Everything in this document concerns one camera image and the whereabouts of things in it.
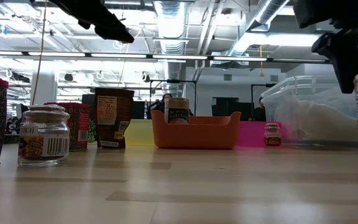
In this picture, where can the black stand frame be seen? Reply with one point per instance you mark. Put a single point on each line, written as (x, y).
(252, 93)
(172, 81)

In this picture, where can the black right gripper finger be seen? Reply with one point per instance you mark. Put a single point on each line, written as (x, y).
(343, 59)

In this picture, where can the overhead light bar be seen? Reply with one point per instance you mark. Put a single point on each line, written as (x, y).
(120, 55)

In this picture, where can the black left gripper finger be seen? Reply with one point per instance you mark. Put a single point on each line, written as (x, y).
(101, 21)

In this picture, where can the clear plastic storage bin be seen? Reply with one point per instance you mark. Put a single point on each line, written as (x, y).
(322, 93)

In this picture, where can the brown spice pouch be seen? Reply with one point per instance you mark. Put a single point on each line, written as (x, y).
(113, 124)

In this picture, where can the person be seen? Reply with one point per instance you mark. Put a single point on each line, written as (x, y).
(259, 113)
(160, 105)

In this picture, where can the pink plastic bin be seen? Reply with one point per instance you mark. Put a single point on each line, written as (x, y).
(250, 133)

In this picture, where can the small glass spice jar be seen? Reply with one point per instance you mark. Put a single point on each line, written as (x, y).
(42, 124)
(272, 137)

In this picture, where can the wide black monitor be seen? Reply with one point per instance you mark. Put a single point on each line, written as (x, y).
(228, 109)

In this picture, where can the silver ventilation duct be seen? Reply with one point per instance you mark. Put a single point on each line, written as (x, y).
(171, 25)
(269, 12)

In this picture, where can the small black monitor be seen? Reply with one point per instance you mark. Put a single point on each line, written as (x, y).
(138, 110)

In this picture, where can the yellow plastic bin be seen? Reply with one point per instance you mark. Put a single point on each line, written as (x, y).
(138, 133)

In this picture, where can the potted succulent plant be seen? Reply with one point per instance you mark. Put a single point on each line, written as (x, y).
(91, 132)

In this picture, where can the grey cloth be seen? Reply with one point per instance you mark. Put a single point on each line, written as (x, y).
(315, 121)

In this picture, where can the orange plastic bin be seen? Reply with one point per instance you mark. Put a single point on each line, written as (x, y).
(197, 137)

